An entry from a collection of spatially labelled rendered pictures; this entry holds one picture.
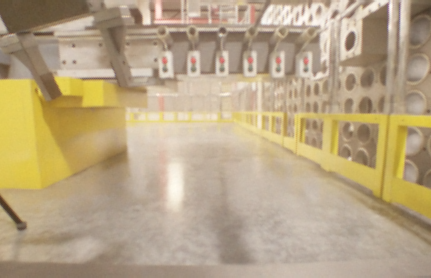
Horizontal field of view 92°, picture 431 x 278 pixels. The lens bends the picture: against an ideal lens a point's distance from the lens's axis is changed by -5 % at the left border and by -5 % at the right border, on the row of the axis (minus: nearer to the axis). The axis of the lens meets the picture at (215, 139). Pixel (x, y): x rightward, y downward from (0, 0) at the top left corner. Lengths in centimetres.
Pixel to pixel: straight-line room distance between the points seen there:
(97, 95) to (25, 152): 48
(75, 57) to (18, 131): 60
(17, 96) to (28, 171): 40
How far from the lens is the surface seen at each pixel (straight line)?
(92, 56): 173
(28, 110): 147
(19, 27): 41
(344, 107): 311
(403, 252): 88
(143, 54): 160
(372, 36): 235
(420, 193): 113
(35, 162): 149
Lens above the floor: 41
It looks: 7 degrees down
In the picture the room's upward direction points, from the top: straight up
